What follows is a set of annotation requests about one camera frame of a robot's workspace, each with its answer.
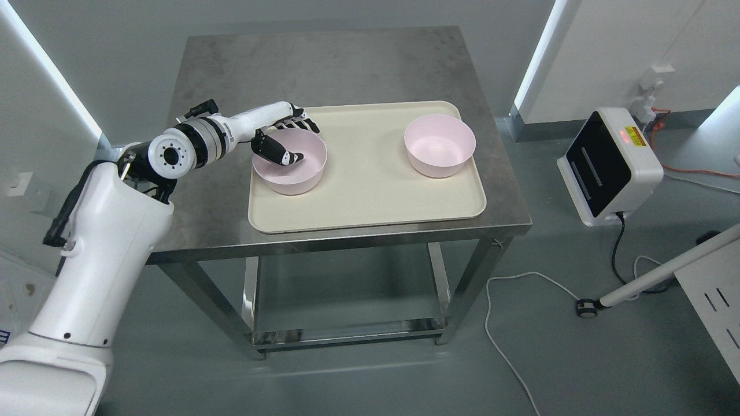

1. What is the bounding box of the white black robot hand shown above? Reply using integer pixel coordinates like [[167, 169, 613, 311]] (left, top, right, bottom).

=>
[[228, 102, 320, 166]]

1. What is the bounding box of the pink bowl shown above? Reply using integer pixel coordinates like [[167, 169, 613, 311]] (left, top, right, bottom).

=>
[[404, 114, 478, 179], [252, 128, 328, 195]]

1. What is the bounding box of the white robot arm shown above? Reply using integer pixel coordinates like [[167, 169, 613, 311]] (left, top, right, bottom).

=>
[[2, 101, 261, 415]]

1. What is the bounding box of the stainless steel table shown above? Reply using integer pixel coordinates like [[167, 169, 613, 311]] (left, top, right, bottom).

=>
[[145, 26, 532, 360]]

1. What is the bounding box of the cream plastic tray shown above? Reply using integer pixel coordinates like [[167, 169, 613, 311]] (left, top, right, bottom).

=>
[[248, 101, 487, 234]]

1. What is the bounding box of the white black box device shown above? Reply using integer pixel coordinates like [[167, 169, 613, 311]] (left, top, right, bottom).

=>
[[557, 106, 664, 226]]

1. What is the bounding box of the white stand leg with caster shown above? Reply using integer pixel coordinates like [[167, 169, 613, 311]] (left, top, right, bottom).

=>
[[575, 224, 739, 318]]

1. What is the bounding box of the white perforated panel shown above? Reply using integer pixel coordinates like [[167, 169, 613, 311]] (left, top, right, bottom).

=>
[[675, 242, 739, 381]]

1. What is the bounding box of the white wall switch plate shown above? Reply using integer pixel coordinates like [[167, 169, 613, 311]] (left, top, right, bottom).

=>
[[7, 172, 35, 198]]

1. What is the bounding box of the white floor cable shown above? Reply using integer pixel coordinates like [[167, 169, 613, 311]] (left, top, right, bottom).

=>
[[484, 272, 582, 416]]

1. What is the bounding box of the black power cable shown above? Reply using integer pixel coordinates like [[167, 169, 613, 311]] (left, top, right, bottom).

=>
[[611, 211, 674, 294]]

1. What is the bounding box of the white wall socket plug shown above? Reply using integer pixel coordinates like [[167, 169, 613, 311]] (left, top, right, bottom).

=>
[[628, 64, 675, 126]]

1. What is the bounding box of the orange cable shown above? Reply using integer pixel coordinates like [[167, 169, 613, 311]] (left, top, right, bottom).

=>
[[650, 110, 740, 178]]

